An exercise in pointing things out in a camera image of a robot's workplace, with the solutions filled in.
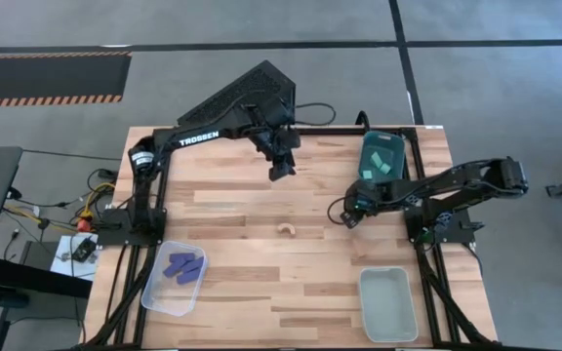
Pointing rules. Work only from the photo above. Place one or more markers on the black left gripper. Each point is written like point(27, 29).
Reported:
point(281, 144)

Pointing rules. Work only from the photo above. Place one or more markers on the clear plastic bin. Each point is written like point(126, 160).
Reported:
point(169, 302)

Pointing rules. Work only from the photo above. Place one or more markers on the black computer tower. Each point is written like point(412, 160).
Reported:
point(261, 78)

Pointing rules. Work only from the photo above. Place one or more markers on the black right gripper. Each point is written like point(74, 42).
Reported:
point(361, 204)

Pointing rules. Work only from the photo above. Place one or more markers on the small teal block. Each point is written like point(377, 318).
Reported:
point(385, 168)

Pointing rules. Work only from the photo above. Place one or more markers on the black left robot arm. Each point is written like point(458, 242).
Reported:
point(198, 138)

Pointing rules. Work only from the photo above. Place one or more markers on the grey plastic bin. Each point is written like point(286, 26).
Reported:
point(388, 307)

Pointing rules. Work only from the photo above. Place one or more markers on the white paper sheet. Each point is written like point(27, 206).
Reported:
point(61, 263)

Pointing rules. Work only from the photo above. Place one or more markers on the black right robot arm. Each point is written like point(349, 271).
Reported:
point(471, 178)

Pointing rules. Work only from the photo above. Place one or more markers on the dark teal bin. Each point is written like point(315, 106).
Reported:
point(388, 144)

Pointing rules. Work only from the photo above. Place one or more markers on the green blocks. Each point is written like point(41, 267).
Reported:
point(376, 159)

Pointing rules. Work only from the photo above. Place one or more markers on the black table frame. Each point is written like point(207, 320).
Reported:
point(286, 130)

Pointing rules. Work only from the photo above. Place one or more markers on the orange connector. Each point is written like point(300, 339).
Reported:
point(83, 225)

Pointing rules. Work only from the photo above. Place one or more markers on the purple rectangular block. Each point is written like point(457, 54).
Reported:
point(182, 256)
point(193, 265)
point(173, 268)
point(188, 277)

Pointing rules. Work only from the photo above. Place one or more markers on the black orange-striped floor mat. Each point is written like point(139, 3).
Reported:
point(47, 78)

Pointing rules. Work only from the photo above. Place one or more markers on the wooden arch block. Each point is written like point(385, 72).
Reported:
point(286, 225)

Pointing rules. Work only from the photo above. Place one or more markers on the small black device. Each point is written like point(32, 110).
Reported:
point(83, 249)

